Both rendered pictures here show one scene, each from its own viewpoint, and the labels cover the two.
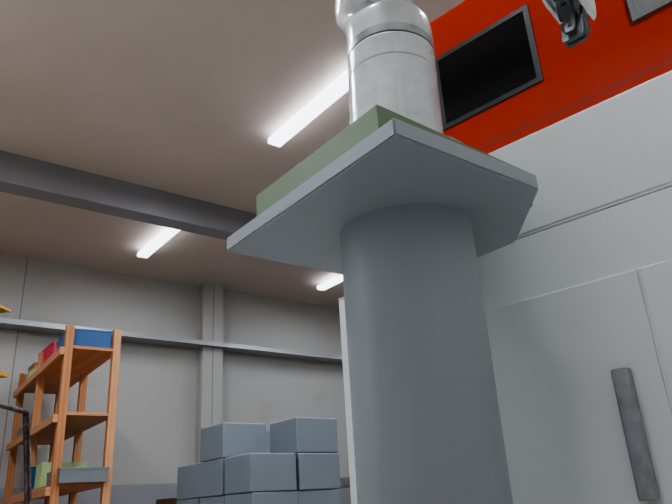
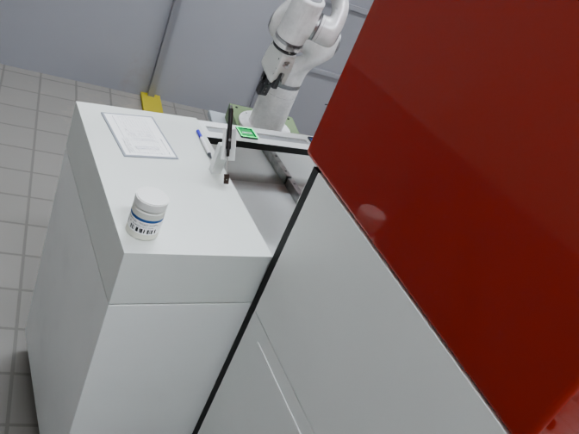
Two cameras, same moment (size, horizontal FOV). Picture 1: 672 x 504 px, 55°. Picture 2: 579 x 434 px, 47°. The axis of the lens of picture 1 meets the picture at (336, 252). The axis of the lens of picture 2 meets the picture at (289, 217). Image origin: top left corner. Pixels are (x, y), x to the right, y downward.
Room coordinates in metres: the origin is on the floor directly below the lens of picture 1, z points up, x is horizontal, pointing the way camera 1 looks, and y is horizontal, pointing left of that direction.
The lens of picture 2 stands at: (1.30, -2.12, 1.82)
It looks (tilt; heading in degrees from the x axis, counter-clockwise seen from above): 30 degrees down; 100
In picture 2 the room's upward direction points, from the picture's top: 24 degrees clockwise
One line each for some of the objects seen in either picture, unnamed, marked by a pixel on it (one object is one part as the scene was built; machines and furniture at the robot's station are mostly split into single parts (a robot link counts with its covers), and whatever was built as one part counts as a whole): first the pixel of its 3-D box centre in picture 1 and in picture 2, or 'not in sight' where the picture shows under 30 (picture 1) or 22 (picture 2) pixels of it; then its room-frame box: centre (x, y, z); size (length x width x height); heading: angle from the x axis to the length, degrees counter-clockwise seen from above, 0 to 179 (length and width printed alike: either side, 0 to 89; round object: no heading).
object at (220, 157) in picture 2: not in sight; (224, 153); (0.82, -0.68, 1.03); 0.06 x 0.04 x 0.13; 137
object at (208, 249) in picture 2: not in sight; (159, 195); (0.73, -0.79, 0.89); 0.62 x 0.35 x 0.14; 137
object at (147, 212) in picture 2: not in sight; (146, 213); (0.82, -1.04, 1.01); 0.07 x 0.07 x 0.10
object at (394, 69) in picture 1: (395, 117); (273, 104); (0.72, -0.09, 0.97); 0.19 x 0.19 x 0.18
